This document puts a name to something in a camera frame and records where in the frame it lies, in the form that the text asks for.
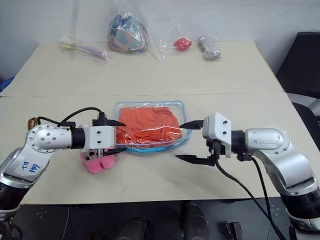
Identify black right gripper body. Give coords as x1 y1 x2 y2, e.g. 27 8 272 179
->
205 138 227 167

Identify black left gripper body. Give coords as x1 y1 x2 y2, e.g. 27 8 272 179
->
83 112 118 161

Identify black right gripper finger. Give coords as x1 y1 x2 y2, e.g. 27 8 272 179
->
175 154 210 167
179 120 205 130

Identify clear blue-edged plastic pouch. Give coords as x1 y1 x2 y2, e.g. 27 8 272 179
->
113 99 192 154

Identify orange cloth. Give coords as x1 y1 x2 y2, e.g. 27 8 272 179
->
115 106 182 146

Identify pink plush toy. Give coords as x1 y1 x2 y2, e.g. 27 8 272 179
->
79 147 117 175

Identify dark rounded shape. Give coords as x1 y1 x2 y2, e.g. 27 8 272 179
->
180 201 209 240

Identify purple brush in plastic wrap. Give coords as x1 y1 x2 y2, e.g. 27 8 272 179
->
59 34 114 67

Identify silver glittery bundle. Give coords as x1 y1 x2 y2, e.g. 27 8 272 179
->
197 35 223 61

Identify red round object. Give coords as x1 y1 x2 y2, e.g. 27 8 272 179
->
173 37 194 51

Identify clear crinkled plastic bag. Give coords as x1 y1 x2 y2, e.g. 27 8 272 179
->
154 23 195 62

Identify clear bag of colourful items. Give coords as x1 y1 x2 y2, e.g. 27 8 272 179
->
106 0 154 55

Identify blue object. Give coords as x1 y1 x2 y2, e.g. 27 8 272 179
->
0 76 14 94

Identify black office chair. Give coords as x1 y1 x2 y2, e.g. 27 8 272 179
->
274 31 320 151

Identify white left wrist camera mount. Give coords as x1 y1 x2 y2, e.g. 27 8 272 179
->
84 124 117 152

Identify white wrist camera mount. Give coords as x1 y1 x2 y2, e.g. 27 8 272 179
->
84 124 117 152
201 112 234 159

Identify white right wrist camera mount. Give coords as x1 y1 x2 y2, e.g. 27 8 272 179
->
201 112 234 159

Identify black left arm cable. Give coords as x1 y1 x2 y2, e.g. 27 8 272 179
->
37 107 108 127

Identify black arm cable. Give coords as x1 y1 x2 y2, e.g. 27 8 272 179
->
251 154 280 240
213 156 287 240
37 107 108 127

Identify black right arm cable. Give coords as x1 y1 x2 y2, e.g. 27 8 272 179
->
251 154 280 240
213 156 287 240

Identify brown left elbow wires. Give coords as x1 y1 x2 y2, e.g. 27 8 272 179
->
28 116 41 130

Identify small black bracket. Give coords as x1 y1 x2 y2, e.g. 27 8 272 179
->
224 220 244 240

